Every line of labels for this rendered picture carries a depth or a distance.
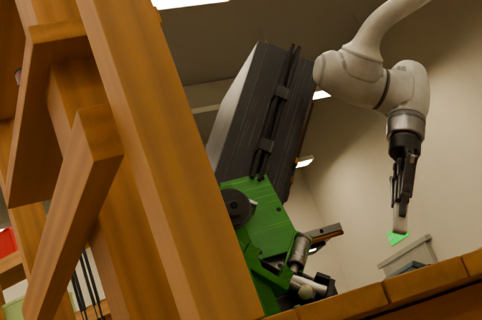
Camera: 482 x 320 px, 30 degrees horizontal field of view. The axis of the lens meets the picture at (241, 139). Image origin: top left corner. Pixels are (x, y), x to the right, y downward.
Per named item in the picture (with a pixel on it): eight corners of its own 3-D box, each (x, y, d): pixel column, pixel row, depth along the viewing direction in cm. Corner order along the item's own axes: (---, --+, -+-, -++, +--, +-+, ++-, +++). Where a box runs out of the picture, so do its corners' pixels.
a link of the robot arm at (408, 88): (414, 135, 217) (366, 120, 214) (417, 83, 225) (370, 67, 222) (437, 115, 208) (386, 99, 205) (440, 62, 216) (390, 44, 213)
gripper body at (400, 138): (427, 135, 205) (425, 170, 200) (414, 152, 212) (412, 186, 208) (395, 128, 205) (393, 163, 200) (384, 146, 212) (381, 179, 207)
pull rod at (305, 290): (312, 298, 165) (300, 269, 166) (317, 295, 162) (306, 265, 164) (285, 307, 163) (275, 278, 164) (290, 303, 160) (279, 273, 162)
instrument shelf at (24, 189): (97, 188, 248) (92, 175, 250) (163, 22, 170) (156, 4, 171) (7, 209, 239) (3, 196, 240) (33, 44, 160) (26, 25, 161)
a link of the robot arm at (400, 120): (417, 133, 216) (417, 154, 213) (381, 125, 215) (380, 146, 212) (432, 114, 208) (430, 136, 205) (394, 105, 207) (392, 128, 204)
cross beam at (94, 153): (46, 333, 248) (38, 303, 251) (125, 154, 135) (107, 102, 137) (29, 339, 246) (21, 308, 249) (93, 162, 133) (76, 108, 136)
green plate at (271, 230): (295, 266, 200) (257, 192, 211) (304, 246, 194) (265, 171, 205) (249, 279, 196) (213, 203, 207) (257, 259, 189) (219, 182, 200)
